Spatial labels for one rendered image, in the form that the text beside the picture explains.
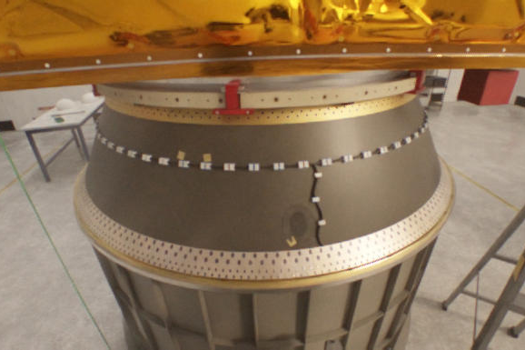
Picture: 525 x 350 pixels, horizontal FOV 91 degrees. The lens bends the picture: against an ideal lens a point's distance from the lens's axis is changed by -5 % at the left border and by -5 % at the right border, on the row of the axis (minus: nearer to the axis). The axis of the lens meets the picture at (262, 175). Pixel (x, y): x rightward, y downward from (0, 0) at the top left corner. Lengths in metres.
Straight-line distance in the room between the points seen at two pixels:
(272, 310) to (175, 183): 0.58
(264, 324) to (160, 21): 1.07
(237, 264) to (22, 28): 0.93
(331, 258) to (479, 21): 0.92
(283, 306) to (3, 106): 7.61
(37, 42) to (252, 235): 0.85
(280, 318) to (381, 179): 0.64
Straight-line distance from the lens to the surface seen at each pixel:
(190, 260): 0.99
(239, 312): 1.12
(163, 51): 0.95
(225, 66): 0.94
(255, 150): 0.90
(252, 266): 0.94
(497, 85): 1.45
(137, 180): 1.11
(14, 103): 7.93
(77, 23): 0.97
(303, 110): 0.94
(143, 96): 1.04
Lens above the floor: 1.89
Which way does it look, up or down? 29 degrees down
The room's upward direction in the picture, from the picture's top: 2 degrees counter-clockwise
